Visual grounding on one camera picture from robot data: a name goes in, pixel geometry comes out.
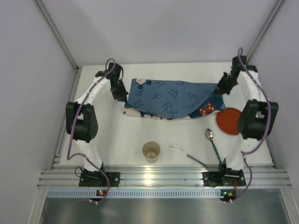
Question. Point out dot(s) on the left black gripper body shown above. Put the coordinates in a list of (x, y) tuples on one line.
[(119, 94)]

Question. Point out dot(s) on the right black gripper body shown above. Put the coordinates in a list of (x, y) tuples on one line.
[(221, 87)]

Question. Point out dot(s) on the blue letter-print cloth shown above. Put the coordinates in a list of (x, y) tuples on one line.
[(166, 99)]

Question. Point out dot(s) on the beige plastic cup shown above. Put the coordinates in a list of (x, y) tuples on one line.
[(151, 151)]

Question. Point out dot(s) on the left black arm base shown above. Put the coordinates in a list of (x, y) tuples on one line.
[(97, 179)]

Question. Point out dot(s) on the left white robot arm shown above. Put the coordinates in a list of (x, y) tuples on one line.
[(81, 118)]

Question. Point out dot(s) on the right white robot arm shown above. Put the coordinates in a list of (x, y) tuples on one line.
[(257, 118)]

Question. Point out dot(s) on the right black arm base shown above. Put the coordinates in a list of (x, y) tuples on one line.
[(229, 179)]

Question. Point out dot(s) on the red plastic plate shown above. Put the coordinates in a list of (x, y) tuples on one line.
[(227, 120)]

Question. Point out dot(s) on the metal spoon green handle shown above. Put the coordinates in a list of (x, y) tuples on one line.
[(209, 136)]

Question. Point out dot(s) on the aluminium mounting rail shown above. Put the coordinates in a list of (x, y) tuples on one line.
[(164, 176)]

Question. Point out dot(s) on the left aluminium frame post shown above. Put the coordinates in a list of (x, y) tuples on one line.
[(49, 21)]

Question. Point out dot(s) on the aluminium frame post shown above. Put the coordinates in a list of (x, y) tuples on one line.
[(264, 29), (49, 21)]

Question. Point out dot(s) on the right aluminium frame post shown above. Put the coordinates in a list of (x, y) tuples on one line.
[(264, 29)]

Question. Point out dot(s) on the slotted grey cable duct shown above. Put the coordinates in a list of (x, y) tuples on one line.
[(140, 193)]

